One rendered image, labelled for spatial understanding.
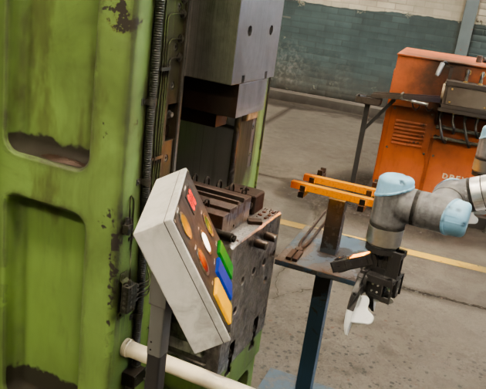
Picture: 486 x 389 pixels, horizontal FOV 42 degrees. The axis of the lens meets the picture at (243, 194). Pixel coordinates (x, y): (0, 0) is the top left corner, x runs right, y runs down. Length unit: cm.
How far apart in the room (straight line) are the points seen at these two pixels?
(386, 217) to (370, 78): 803
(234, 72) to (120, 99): 32
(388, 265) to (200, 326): 42
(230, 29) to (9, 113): 63
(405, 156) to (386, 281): 395
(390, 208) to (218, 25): 68
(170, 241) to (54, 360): 93
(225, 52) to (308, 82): 783
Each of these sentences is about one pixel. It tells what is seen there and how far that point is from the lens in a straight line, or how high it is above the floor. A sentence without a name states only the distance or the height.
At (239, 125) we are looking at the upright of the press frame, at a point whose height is 117.
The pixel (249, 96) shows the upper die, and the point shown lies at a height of 132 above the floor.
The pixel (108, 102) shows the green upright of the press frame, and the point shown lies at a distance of 156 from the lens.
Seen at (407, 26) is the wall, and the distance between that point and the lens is 924.
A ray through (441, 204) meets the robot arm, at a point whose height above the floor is 126.
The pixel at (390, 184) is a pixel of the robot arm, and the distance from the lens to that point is 131.
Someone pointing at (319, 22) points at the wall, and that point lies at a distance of 941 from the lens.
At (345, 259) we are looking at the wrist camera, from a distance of 142.
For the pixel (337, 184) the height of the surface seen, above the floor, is 99.
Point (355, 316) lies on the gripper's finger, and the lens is 140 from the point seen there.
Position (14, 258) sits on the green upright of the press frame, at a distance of 195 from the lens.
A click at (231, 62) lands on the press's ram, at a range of 167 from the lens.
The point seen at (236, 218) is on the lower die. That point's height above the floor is 95.
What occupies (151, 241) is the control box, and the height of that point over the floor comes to 115.
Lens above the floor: 163
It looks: 19 degrees down
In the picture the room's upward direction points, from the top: 8 degrees clockwise
